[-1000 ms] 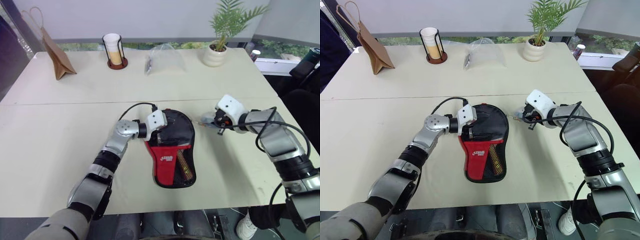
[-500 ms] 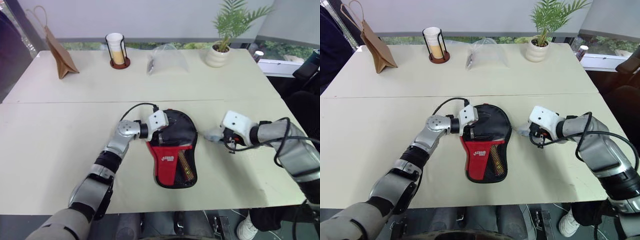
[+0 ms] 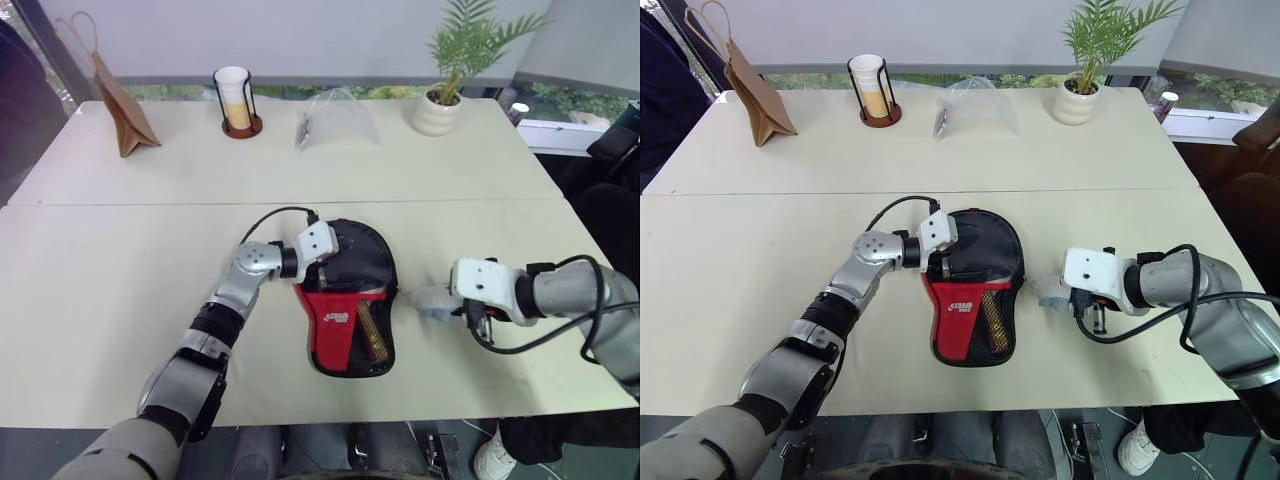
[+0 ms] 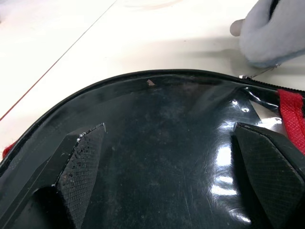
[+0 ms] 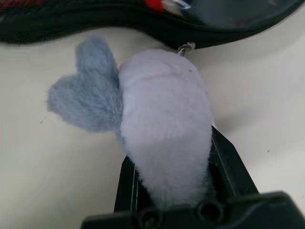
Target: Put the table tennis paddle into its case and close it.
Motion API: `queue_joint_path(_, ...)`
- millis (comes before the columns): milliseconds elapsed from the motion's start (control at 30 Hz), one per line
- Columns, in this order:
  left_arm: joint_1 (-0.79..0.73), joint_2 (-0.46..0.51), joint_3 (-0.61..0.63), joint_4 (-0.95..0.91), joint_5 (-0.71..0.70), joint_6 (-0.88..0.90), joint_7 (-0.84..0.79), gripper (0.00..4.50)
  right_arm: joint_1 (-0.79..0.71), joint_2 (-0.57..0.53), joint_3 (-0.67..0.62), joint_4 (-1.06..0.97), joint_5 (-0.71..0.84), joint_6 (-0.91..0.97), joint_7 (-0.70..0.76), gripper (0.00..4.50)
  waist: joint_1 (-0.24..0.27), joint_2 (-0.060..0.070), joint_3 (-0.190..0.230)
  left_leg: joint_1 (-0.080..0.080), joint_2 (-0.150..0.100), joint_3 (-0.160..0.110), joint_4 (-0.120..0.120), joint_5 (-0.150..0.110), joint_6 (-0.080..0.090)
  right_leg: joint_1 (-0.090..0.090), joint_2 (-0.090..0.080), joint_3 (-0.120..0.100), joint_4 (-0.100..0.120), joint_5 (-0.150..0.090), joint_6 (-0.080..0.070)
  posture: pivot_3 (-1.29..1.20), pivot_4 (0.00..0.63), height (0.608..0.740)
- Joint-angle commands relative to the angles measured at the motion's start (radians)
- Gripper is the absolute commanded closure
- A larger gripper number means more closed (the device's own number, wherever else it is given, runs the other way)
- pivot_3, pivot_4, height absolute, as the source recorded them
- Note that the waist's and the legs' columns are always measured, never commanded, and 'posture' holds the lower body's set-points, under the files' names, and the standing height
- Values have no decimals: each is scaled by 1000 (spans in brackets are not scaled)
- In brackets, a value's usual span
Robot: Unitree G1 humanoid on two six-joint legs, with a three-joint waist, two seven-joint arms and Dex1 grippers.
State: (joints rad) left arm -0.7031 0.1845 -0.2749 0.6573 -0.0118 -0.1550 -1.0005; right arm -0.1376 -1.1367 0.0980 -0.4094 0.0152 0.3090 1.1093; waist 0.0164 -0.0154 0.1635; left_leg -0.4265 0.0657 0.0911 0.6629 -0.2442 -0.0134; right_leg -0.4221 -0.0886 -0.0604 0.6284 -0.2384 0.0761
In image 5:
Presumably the blue-grey white plush whale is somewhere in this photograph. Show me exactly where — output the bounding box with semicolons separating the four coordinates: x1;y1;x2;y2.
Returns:
46;35;214;211

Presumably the metal keychain ring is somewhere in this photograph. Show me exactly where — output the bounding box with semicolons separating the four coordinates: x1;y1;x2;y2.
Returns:
177;41;196;57

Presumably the black and red paddle case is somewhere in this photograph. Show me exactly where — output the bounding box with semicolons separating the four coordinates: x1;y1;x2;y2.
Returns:
0;0;305;50

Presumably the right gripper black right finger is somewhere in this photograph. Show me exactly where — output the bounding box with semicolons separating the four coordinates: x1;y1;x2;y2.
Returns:
208;124;260;202

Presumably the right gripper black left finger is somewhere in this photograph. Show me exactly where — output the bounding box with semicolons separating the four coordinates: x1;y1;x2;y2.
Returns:
113;154;156;213

